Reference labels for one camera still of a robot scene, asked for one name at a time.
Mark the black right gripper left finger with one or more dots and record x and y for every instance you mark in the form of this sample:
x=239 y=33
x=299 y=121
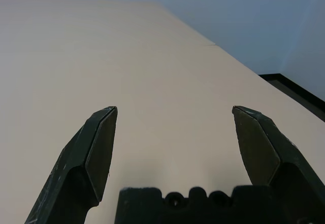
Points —
x=76 y=158

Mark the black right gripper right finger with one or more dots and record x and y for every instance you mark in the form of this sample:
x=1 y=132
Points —
x=256 y=145

